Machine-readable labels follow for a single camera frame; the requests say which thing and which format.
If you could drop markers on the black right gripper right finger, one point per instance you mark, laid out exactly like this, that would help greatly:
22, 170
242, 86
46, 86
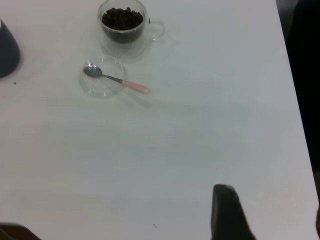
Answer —
228, 217

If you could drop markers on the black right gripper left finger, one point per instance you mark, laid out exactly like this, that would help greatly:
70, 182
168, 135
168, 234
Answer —
15, 233

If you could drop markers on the dark blue ceramic mug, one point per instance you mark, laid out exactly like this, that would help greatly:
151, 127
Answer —
7, 55

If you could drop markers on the clear round glass lid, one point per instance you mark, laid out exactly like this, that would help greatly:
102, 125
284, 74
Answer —
100, 88

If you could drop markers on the dark coffee beans pile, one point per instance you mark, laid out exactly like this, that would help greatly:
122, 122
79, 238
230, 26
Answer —
122, 21

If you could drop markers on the clear double-wall glass cup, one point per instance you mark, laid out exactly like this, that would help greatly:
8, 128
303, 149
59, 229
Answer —
122, 50

